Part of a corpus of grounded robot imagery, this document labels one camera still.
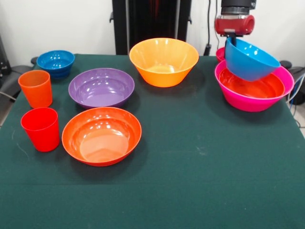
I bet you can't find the orange plastic cup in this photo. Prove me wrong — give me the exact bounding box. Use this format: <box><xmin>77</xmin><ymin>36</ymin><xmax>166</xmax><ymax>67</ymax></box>
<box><xmin>18</xmin><ymin>69</ymin><xmax>53</xmax><ymax>109</ymax></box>

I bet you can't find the light blue plastic bowl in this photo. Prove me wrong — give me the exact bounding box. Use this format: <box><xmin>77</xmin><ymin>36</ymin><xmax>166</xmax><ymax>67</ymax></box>
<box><xmin>224</xmin><ymin>37</ymin><xmax>282</xmax><ymax>83</ymax></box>

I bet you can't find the large magenta plastic bowl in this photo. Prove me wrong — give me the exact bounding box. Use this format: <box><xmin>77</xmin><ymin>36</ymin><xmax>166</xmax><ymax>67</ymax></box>
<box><xmin>214</xmin><ymin>60</ymin><xmax>295</xmax><ymax>113</ymax></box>

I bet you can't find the small magenta plastic bowl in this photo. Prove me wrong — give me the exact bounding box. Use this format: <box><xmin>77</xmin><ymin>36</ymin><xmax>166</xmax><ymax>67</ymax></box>
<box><xmin>215</xmin><ymin>47</ymin><xmax>227</xmax><ymax>63</ymax></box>

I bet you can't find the orange-red plastic bowl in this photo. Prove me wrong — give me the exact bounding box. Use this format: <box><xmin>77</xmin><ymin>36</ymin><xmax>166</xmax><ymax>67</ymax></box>
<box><xmin>61</xmin><ymin>106</ymin><xmax>142</xmax><ymax>167</ymax></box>
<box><xmin>218</xmin><ymin>68</ymin><xmax>285</xmax><ymax>99</ymax></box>

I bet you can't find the black wall cable with plug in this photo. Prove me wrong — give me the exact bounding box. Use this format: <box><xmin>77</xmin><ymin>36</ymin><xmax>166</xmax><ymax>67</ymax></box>
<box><xmin>204</xmin><ymin>0</ymin><xmax>222</xmax><ymax>57</ymax></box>

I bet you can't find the orange plastic bowl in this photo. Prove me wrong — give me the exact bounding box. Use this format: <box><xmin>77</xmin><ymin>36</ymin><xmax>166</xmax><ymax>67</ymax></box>
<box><xmin>129</xmin><ymin>37</ymin><xmax>200</xmax><ymax>88</ymax></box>

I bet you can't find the purple plastic bowl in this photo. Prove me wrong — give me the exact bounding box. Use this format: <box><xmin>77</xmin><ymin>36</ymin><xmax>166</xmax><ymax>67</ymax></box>
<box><xmin>68</xmin><ymin>68</ymin><xmax>135</xmax><ymax>108</ymax></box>

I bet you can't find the black office chair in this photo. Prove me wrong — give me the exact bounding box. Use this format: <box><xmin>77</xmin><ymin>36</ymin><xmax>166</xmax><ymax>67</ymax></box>
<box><xmin>278</xmin><ymin>60</ymin><xmax>305</xmax><ymax>105</ymax></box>
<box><xmin>0</xmin><ymin>35</ymin><xmax>39</xmax><ymax>103</ymax></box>

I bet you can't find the dark green table cloth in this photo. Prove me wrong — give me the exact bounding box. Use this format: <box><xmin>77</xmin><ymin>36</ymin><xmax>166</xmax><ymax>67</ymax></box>
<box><xmin>0</xmin><ymin>53</ymin><xmax>305</xmax><ymax>229</ymax></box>

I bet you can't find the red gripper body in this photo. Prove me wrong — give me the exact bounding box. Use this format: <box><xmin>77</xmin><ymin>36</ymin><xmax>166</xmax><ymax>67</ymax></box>
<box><xmin>213</xmin><ymin>14</ymin><xmax>255</xmax><ymax>37</ymax></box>

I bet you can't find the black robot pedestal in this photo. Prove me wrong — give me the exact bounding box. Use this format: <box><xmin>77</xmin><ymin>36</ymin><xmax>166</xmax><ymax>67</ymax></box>
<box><xmin>109</xmin><ymin>0</ymin><xmax>193</xmax><ymax>55</ymax></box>

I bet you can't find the small dark blue bowl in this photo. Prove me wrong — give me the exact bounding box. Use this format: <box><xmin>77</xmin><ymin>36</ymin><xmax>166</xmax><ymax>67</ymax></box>
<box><xmin>36</xmin><ymin>49</ymin><xmax>75</xmax><ymax>79</ymax></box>

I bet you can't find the red plastic cup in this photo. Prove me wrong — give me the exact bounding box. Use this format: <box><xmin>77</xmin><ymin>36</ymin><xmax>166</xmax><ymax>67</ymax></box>
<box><xmin>20</xmin><ymin>107</ymin><xmax>61</xmax><ymax>153</ymax></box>

